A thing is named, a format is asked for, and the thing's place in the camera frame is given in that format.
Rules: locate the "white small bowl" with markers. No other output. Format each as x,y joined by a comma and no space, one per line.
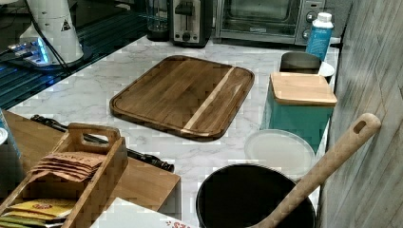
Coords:
327,71

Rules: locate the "white box with red print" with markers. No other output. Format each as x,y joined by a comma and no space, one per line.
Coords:
125,214

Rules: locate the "silver black toaster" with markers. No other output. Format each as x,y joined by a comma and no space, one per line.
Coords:
190,22

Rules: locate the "brown tea bag packets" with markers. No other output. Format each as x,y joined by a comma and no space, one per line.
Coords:
71,166

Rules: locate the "black utensil crock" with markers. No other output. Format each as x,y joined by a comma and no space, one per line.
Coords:
240,195

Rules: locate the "wooden spoon handle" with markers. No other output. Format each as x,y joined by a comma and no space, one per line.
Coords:
361,130

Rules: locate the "light wooden board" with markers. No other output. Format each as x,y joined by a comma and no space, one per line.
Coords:
141,183

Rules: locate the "black handled knife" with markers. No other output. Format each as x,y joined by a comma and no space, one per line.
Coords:
149,159

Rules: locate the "white round plate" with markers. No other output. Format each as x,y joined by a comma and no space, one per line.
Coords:
280,150

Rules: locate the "glass blender jar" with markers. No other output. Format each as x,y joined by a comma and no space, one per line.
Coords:
157,20

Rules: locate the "yellow tea bag packets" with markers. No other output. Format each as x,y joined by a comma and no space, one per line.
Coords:
37,213

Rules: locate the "teal canister with wooden lid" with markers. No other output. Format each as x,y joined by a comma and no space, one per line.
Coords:
299,103

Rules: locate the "silver toaster oven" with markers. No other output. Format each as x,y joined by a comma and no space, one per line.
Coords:
272,21

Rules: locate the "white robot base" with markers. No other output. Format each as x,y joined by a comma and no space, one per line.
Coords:
51,39

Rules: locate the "blue white spray bottle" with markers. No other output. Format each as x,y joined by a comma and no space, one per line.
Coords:
320,35

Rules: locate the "wooden tea caddy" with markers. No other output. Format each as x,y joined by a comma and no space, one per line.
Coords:
91,195

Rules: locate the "dark wooden cutting board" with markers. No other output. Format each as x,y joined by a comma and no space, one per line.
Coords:
185,96

